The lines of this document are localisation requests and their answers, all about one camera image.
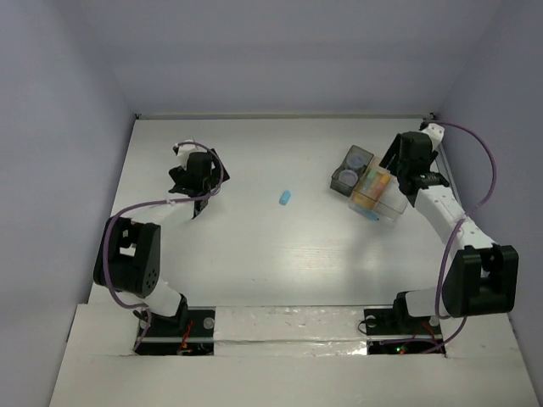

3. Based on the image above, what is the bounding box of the aluminium rail on table edge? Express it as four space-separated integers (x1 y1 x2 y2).
435 137 462 204

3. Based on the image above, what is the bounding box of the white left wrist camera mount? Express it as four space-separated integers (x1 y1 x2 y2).
172 139 199 169

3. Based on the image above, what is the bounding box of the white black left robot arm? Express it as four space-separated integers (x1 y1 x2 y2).
93 140 230 335

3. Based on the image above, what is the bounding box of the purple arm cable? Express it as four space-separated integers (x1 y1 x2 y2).
104 142 225 353
381 120 498 354

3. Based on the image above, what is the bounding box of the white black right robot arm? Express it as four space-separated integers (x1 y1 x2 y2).
380 124 519 332

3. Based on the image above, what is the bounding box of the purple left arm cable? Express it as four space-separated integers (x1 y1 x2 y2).
104 142 225 353

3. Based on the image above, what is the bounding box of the clear jar of paper clips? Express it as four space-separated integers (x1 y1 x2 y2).
338 169 358 188

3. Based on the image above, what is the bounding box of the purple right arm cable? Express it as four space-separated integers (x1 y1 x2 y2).
381 120 498 354

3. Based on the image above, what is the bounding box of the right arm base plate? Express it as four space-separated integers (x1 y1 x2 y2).
356 308 445 355

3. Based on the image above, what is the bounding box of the green highlighter pen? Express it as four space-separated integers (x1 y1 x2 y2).
361 169 378 193

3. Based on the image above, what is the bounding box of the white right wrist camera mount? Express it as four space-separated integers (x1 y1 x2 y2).
420 122 445 151

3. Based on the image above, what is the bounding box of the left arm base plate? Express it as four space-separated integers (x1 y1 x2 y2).
135 308 216 356

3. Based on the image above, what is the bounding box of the blue highlighter pen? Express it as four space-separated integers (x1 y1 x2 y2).
349 203 379 221

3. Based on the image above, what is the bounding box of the clear plastic bin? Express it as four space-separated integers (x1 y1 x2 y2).
374 179 408 222

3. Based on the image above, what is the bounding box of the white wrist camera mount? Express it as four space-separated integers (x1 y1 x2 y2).
420 122 445 151
172 139 199 169

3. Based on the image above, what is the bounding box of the blue highlighter cap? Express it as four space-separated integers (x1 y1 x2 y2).
278 190 292 206

